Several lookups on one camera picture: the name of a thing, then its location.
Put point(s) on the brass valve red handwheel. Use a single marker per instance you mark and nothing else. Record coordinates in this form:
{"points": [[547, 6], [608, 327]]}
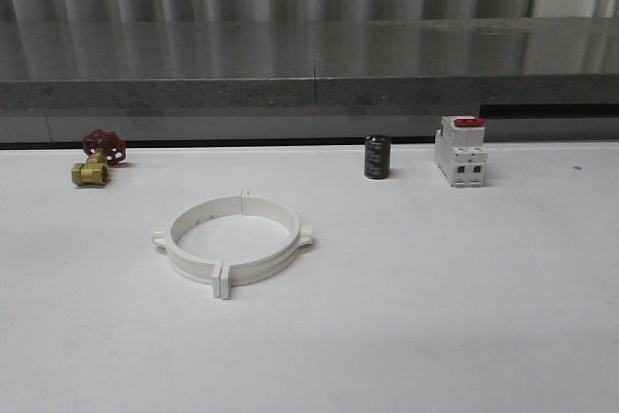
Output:
{"points": [[103, 149]]}

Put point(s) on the grey stone counter ledge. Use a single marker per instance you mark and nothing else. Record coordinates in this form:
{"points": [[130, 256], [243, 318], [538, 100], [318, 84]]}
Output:
{"points": [[285, 82]]}

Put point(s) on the white circuit breaker red switch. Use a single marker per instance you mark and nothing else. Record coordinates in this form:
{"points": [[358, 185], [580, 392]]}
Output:
{"points": [[459, 151]]}

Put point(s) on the black cylindrical capacitor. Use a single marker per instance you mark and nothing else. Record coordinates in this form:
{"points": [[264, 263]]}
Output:
{"points": [[377, 156]]}

